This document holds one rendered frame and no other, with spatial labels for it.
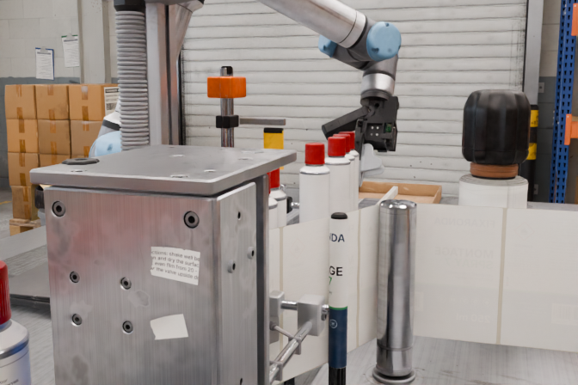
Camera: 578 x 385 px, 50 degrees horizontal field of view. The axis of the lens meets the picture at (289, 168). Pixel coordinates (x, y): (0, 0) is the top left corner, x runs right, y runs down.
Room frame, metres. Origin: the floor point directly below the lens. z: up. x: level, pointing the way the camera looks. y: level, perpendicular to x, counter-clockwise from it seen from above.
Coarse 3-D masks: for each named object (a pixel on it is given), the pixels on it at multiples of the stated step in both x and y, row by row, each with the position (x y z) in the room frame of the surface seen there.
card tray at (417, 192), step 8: (368, 184) 1.92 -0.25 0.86; (376, 184) 1.91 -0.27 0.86; (384, 184) 1.90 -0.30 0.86; (392, 184) 1.90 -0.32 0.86; (400, 184) 1.89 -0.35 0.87; (408, 184) 1.88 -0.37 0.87; (416, 184) 1.87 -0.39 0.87; (424, 184) 1.87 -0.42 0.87; (360, 192) 1.92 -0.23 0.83; (368, 192) 1.92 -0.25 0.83; (376, 192) 1.91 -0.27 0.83; (384, 192) 1.90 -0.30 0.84; (400, 192) 1.89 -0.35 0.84; (408, 192) 1.88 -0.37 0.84; (416, 192) 1.87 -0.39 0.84; (424, 192) 1.87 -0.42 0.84; (432, 192) 1.86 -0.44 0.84; (440, 192) 1.82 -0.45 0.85; (416, 200) 1.79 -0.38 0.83; (424, 200) 1.79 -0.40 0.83; (432, 200) 1.61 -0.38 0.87
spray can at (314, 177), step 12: (312, 144) 1.01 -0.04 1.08; (324, 144) 1.02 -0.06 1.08; (312, 156) 1.01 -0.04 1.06; (324, 156) 1.02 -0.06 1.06; (312, 168) 1.00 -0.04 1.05; (324, 168) 1.01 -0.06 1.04; (300, 180) 1.01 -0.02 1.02; (312, 180) 1.00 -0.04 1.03; (324, 180) 1.00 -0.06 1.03; (300, 192) 1.01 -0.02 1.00; (312, 192) 1.00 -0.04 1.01; (324, 192) 1.00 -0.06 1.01; (300, 204) 1.01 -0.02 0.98; (312, 204) 1.00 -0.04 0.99; (324, 204) 1.00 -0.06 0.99; (300, 216) 1.01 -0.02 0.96; (312, 216) 1.00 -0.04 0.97; (324, 216) 1.00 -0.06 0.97
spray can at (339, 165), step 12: (336, 144) 1.12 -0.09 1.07; (336, 156) 1.12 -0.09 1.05; (336, 168) 1.11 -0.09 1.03; (348, 168) 1.12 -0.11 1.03; (336, 180) 1.11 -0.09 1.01; (348, 180) 1.12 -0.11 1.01; (336, 192) 1.11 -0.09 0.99; (348, 192) 1.12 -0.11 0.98; (336, 204) 1.11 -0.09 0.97; (348, 204) 1.12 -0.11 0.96
